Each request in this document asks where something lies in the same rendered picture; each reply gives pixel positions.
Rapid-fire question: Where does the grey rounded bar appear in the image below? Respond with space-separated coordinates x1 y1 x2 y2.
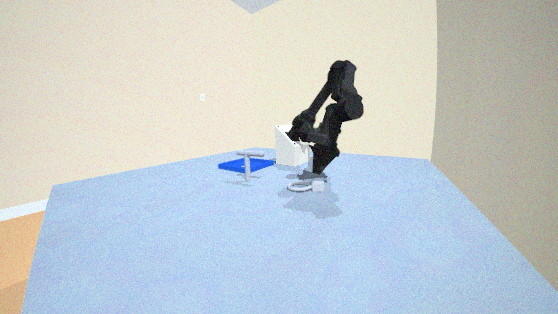
236 150 265 182

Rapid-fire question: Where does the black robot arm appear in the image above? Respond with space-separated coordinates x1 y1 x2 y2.
285 60 364 142

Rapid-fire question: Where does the grey metal ring with small tab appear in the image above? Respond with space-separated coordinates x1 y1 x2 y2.
287 181 324 192

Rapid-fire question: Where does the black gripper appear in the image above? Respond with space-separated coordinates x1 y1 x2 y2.
305 120 341 175

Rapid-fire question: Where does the blue tray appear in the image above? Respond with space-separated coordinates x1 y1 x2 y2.
218 158 274 173

